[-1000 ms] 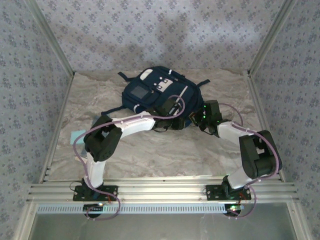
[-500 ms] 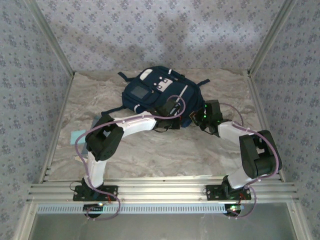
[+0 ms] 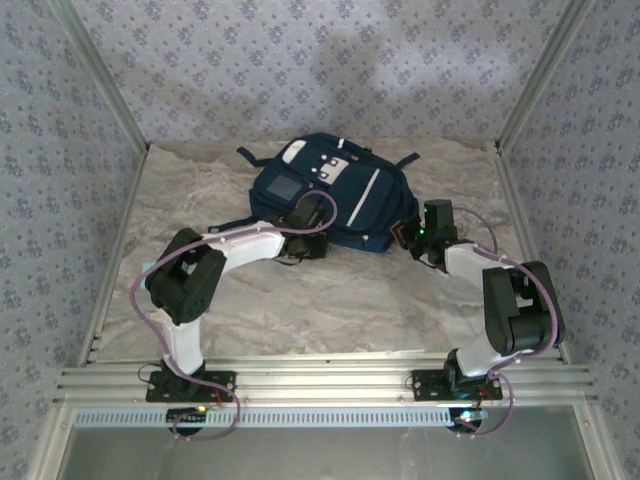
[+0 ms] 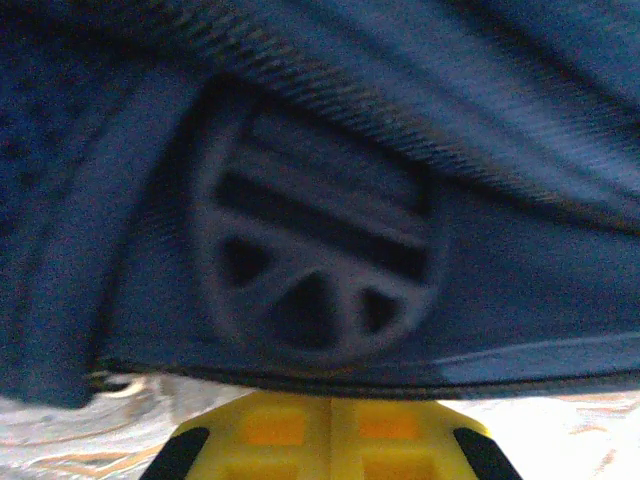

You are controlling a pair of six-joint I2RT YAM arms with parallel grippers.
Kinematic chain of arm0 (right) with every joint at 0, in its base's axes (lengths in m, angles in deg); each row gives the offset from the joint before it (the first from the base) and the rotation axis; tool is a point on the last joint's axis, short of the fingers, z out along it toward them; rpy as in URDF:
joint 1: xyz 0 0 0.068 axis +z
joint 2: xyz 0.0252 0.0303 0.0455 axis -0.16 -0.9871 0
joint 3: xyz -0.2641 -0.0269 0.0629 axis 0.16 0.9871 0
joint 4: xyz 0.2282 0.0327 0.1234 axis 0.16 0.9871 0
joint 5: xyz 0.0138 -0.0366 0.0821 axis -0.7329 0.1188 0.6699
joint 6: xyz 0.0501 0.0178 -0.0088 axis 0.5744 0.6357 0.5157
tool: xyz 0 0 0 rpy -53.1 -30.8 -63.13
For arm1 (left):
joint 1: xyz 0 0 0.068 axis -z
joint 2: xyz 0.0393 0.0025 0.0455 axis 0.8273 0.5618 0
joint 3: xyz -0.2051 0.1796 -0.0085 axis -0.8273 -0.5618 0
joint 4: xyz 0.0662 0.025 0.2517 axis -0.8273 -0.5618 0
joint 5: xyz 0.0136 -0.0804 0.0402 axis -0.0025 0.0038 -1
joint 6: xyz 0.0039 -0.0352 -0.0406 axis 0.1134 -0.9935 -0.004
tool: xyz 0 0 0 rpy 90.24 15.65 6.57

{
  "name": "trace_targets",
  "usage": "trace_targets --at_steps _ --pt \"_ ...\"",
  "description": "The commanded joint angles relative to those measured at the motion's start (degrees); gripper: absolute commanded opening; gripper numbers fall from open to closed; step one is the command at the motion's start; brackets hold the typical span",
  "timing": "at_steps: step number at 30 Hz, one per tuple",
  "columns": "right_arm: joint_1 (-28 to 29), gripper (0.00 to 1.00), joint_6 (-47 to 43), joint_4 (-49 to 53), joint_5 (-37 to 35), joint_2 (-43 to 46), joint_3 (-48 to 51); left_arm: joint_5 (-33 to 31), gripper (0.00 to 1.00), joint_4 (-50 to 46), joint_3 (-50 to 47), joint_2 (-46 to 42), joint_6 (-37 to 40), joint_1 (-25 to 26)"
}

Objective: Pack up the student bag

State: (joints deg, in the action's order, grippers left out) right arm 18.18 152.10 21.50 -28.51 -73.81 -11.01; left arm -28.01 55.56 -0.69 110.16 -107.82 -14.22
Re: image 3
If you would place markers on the navy blue backpack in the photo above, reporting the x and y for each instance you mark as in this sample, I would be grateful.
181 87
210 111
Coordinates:
360 200

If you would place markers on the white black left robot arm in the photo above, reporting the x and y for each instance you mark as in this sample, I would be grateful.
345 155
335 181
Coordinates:
250 245

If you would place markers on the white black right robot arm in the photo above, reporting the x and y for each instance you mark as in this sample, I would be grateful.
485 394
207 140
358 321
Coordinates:
462 257

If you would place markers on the grey metal panel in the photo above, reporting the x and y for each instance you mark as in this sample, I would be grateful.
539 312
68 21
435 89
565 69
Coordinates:
320 455

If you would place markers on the aluminium table side rail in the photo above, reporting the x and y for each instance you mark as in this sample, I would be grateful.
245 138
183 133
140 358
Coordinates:
517 200
126 215

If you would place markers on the aluminium mounting rail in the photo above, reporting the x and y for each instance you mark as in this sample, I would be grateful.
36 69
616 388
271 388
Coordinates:
320 380

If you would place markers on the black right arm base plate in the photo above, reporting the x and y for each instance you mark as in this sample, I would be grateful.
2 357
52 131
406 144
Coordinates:
425 385

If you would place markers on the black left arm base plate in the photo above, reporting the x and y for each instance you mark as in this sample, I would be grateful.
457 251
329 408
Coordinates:
222 380

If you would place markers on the aluminium frame post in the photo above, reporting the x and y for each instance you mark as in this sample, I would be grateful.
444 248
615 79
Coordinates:
539 75
106 75

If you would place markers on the aluminium frame leg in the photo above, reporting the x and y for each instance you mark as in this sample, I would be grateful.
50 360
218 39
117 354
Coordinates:
50 440
595 440

